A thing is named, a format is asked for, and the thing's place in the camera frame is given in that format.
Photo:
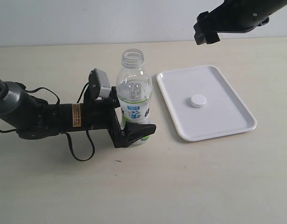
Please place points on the white plastic tray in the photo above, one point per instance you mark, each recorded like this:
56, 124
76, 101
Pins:
224, 113

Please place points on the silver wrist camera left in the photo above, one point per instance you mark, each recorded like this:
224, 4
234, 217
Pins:
99, 85

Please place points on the white bottle cap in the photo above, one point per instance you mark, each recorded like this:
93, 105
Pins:
198, 101

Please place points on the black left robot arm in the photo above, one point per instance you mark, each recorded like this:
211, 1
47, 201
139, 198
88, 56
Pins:
34, 118

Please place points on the clear plastic water bottle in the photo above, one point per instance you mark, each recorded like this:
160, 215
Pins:
134, 88

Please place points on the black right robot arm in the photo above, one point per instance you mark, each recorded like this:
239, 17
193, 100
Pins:
234, 16

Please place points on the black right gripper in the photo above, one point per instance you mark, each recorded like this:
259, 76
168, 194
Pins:
209, 24

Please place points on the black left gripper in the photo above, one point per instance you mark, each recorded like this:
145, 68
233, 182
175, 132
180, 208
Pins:
100, 114

